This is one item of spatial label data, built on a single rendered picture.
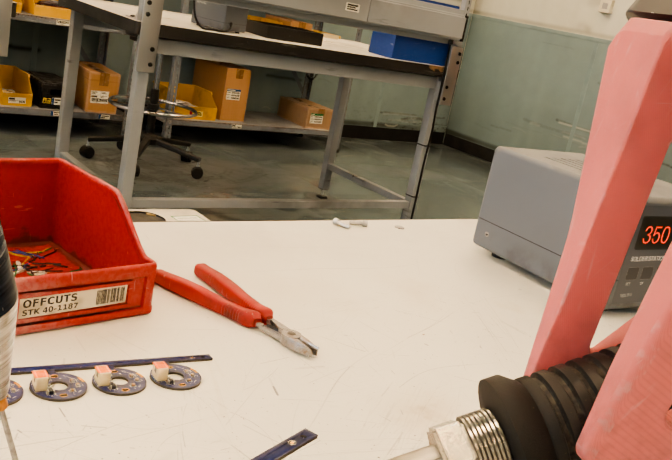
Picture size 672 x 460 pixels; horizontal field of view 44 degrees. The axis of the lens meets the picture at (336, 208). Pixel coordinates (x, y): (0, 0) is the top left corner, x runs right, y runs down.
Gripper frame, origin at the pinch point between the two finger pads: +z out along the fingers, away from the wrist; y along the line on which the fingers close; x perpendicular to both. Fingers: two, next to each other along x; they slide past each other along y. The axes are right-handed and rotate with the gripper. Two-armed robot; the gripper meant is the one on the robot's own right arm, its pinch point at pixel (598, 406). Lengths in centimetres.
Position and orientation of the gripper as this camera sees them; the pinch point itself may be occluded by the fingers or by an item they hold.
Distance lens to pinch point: 17.2
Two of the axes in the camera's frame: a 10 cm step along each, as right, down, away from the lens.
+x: 7.4, 5.8, 3.3
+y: 2.0, 2.8, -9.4
